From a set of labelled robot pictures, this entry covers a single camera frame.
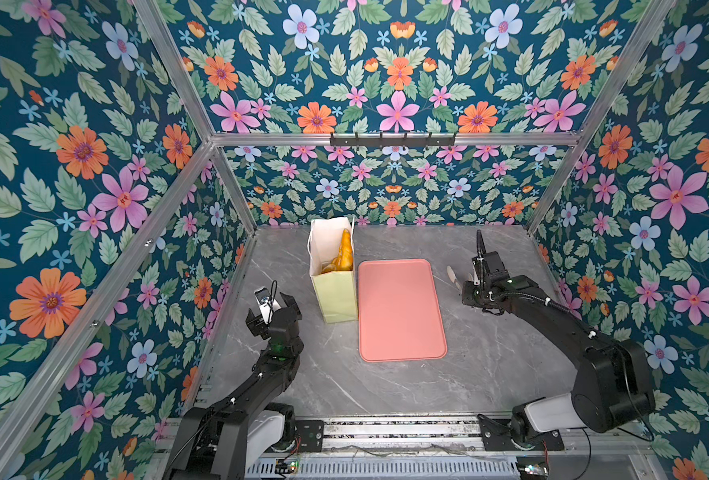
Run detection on steel tongs with white tips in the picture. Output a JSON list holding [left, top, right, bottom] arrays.
[[447, 266, 463, 291]]

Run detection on white and green paper bag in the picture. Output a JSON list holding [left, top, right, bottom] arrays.
[[306, 217, 359, 324]]

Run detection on long braided bread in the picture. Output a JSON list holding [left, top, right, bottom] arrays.
[[322, 229, 354, 274]]

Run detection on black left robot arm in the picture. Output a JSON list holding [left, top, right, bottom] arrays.
[[162, 288, 304, 479]]

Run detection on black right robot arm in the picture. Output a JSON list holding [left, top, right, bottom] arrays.
[[461, 247, 656, 447]]

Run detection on pink silicone tray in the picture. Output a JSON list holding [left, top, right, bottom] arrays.
[[358, 259, 448, 363]]

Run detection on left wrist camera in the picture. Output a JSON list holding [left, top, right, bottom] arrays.
[[254, 282, 280, 325]]

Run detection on black hook rail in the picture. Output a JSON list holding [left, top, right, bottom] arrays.
[[328, 132, 457, 149]]

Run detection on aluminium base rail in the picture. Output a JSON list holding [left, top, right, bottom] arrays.
[[161, 413, 650, 480]]

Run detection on aluminium frame post right rear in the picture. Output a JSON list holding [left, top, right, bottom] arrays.
[[527, 0, 677, 238]]

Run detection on aluminium frame post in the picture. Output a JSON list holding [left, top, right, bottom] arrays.
[[134, 0, 256, 238], [527, 0, 677, 238]]

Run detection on aluminium frame post left rear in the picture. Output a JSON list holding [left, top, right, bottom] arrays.
[[134, 0, 256, 238]]

